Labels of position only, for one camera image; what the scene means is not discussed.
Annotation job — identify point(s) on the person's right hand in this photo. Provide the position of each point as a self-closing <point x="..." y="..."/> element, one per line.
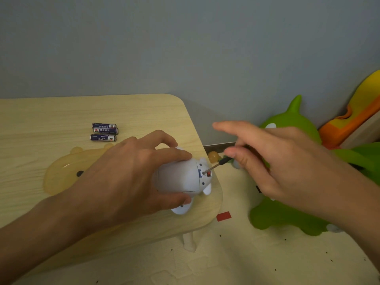
<point x="285" y="169"/>

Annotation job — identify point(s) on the person's left hand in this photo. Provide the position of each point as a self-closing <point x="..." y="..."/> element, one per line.
<point x="118" y="181"/>

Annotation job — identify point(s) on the person's left thumb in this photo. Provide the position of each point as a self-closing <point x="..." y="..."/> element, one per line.
<point x="173" y="200"/>

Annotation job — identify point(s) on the person's right thumb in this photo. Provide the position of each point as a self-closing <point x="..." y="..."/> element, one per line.
<point x="242" y="155"/>

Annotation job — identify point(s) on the person's left middle finger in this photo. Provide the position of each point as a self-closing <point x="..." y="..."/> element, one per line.
<point x="161" y="136"/>

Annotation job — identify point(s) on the white bear toy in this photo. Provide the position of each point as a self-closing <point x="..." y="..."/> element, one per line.
<point x="178" y="178"/>

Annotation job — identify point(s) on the person's left forearm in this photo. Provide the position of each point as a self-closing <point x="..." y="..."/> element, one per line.
<point x="35" y="234"/>

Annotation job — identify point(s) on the person's right forearm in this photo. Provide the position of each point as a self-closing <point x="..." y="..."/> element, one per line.
<point x="353" y="201"/>

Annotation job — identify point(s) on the small translucent orange ball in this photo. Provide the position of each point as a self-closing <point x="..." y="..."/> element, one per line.
<point x="213" y="156"/>

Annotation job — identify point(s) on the white table leg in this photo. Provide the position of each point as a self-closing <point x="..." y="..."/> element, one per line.
<point x="189" y="241"/>

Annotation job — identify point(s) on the red paper scrap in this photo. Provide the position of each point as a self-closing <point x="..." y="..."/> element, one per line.
<point x="223" y="216"/>

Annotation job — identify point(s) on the blue battery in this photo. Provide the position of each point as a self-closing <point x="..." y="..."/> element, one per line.
<point x="106" y="131"/>
<point x="104" y="126"/>
<point x="103" y="138"/>

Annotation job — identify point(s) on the green inflatable animal toy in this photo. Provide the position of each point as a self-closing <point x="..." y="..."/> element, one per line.
<point x="291" y="121"/>

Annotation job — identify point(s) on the translucent yellow bear-shaped cover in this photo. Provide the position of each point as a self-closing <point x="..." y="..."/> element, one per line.
<point x="63" y="172"/>

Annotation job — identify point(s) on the orange and yellow toy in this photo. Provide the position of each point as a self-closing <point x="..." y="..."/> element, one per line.
<point x="363" y="106"/>

